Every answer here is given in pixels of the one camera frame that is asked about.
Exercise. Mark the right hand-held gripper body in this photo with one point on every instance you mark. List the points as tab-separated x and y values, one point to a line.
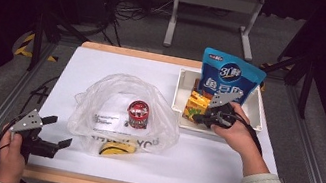
221	115

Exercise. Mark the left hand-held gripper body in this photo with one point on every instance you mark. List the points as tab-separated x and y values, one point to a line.
28	122

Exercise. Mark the white plastic tray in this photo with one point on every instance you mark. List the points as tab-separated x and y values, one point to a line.
255	111

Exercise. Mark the blue snack pouch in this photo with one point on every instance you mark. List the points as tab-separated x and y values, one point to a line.
228	72

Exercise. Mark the translucent plastic smiley bag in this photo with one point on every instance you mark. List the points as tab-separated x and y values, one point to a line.
109	95

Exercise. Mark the person's right hand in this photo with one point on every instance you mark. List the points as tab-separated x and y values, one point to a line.
241	135

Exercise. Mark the person's left hand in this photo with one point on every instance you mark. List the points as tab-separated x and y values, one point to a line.
10	162

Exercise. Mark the yellow black hazard tape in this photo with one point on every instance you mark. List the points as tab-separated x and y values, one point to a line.
25	47
262	86

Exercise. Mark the white metal stand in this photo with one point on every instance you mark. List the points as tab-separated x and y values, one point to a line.
217	0

